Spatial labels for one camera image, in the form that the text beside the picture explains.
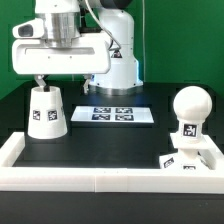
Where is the white lamp base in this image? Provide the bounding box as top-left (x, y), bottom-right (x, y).
top-left (158, 131), bottom-right (211, 171)

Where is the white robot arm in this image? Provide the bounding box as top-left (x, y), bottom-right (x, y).
top-left (12, 0), bottom-right (143, 95)

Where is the white lamp bulb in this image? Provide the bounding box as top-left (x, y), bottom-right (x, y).
top-left (173, 86), bottom-right (212, 143)

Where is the white lamp shade cone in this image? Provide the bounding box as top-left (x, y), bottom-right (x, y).
top-left (28, 86), bottom-right (67, 139)

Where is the white marker tag plate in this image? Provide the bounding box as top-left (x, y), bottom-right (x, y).
top-left (71, 106), bottom-right (154, 124)

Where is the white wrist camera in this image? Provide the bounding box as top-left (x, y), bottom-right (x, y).
top-left (12, 18), bottom-right (45, 39)

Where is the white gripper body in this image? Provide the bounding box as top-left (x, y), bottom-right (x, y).
top-left (12, 34), bottom-right (111, 75)

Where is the white U-shaped fence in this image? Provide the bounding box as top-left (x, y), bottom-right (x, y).
top-left (0, 132), bottom-right (224, 194)

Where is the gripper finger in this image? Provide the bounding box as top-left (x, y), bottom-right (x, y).
top-left (34, 75), bottom-right (46, 90)
top-left (83, 74), bottom-right (92, 94)

